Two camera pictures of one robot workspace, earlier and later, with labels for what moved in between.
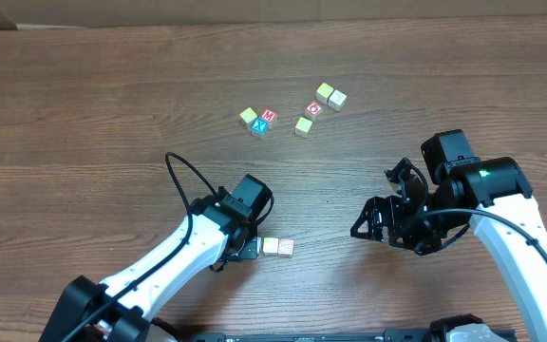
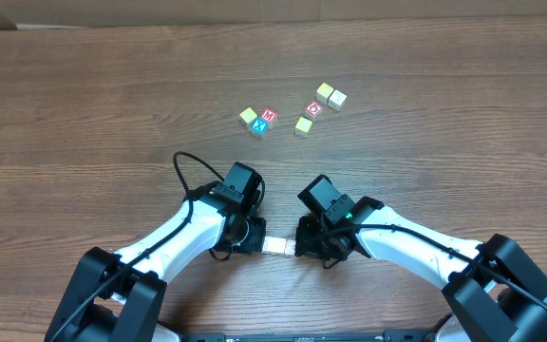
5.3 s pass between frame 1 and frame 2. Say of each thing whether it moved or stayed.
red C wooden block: stayed
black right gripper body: moved
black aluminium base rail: stayed
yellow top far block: stayed
